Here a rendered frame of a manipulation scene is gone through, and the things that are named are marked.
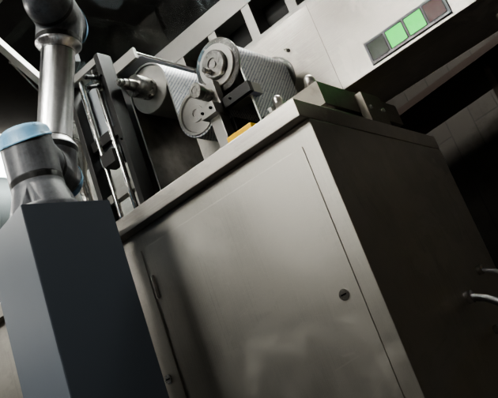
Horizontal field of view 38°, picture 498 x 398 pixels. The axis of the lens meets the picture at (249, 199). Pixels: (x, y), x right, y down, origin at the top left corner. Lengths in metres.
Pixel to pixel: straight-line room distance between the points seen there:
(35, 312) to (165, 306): 0.32
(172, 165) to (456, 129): 1.96
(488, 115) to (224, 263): 2.35
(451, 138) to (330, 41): 1.73
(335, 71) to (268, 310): 0.88
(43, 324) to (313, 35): 1.18
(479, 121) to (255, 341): 2.42
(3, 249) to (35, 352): 0.23
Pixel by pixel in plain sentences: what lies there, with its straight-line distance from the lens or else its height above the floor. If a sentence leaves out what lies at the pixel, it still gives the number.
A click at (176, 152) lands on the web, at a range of 2.17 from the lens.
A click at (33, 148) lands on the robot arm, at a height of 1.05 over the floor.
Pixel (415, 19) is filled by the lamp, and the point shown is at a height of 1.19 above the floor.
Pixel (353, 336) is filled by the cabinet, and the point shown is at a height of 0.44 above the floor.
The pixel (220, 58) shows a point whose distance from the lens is 1.91.
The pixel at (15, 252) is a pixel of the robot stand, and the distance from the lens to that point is 1.53.
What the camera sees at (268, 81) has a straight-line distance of 1.97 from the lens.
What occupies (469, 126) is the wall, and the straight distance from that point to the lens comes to 3.73.
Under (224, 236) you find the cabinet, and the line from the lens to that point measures 1.53.
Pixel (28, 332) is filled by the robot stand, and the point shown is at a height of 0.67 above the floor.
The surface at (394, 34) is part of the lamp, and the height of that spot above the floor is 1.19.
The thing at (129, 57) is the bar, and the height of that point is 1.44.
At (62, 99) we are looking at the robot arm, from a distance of 1.84.
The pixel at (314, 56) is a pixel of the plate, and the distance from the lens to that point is 2.17.
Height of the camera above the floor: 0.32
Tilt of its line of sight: 18 degrees up
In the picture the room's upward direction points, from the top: 20 degrees counter-clockwise
